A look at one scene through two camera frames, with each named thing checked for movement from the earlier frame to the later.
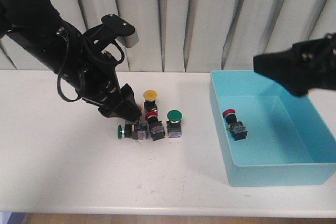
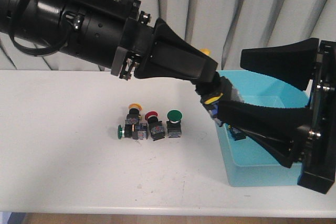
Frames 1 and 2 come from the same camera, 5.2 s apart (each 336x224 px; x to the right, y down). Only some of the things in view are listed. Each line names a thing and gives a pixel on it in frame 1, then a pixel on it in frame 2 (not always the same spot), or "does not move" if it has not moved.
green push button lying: x=135 y=131 does not move
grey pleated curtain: x=190 y=21 does not move
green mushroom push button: x=174 y=124 does not move
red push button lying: x=156 y=127 does not move
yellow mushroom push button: x=150 y=96 -> x=210 y=99
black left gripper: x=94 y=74 -> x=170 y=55
